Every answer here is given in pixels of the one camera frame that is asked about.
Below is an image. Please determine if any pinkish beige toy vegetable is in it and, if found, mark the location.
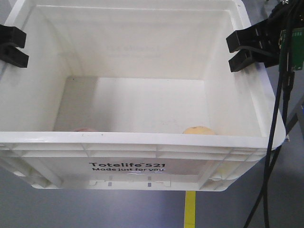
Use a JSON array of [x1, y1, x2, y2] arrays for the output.
[[73, 127, 96, 132]]

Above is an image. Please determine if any green circuit board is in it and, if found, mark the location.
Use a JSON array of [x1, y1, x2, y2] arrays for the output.
[[279, 27, 304, 71]]

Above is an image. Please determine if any white plastic Totelife crate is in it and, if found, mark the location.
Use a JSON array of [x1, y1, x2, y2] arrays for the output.
[[0, 0, 275, 191]]

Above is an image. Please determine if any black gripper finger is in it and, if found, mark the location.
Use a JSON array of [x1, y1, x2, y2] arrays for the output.
[[0, 25, 27, 48], [0, 46, 29, 68], [226, 7, 288, 53], [228, 49, 280, 72]]

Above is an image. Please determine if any yellow toy potato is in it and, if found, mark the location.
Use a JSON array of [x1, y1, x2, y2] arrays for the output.
[[183, 126, 216, 135]]

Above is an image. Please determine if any black cable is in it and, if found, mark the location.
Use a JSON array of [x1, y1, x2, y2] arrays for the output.
[[263, 0, 301, 228], [243, 0, 292, 228]]

